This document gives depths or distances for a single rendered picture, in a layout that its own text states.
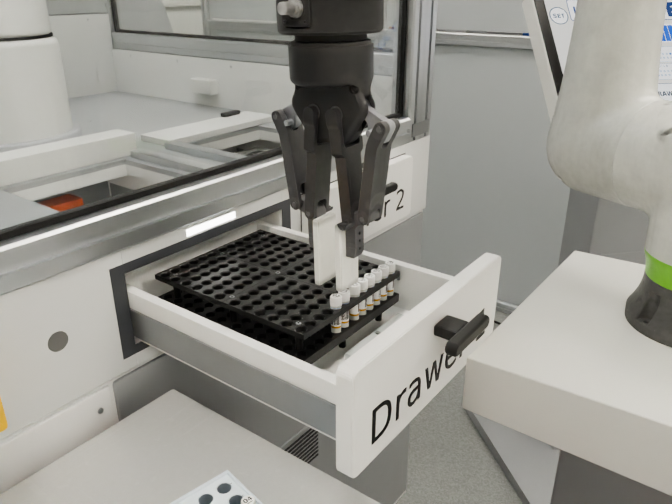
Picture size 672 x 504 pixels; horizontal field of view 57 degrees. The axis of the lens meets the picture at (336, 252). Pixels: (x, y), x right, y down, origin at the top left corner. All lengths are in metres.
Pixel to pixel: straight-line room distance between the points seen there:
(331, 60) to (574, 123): 0.38
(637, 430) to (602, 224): 0.92
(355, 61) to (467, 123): 1.88
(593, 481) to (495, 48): 1.72
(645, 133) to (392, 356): 0.39
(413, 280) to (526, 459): 1.13
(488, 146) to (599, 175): 1.60
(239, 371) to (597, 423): 0.36
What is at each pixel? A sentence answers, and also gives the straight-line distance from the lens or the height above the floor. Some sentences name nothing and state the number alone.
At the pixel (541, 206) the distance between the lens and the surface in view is 2.36.
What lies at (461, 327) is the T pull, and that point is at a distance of 0.60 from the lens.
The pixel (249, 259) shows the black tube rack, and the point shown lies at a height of 0.90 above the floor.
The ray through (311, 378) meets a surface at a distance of 0.55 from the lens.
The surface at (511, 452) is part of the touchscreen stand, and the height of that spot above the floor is 0.03.
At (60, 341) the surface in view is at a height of 0.87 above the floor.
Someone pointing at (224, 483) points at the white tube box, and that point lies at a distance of 0.60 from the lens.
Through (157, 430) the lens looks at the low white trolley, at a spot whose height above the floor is 0.76.
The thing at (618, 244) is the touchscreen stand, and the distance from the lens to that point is 1.59.
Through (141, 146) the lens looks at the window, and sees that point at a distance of 0.71.
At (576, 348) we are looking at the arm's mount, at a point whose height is 0.83.
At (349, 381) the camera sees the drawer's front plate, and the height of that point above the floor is 0.92.
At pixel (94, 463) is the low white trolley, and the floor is 0.76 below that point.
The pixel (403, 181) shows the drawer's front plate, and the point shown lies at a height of 0.89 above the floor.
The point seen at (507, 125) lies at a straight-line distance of 2.34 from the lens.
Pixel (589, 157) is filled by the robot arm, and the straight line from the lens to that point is 0.80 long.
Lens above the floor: 1.21
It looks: 24 degrees down
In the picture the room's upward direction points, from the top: straight up
